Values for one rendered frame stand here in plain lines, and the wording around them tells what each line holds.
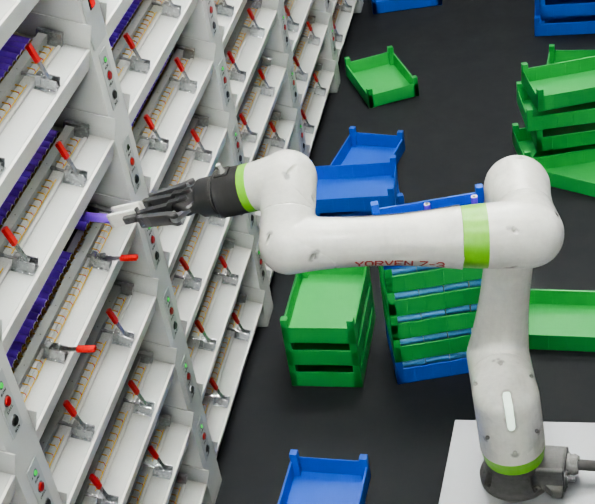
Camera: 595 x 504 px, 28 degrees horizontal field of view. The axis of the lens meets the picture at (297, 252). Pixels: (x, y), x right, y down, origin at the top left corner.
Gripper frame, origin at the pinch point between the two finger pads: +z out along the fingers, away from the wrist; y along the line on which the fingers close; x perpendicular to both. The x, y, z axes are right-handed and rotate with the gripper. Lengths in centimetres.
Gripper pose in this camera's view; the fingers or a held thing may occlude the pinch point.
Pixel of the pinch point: (127, 214)
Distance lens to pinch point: 233.1
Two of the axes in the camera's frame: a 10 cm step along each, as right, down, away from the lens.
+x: 3.6, 7.8, 5.1
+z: -9.1, 1.7, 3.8
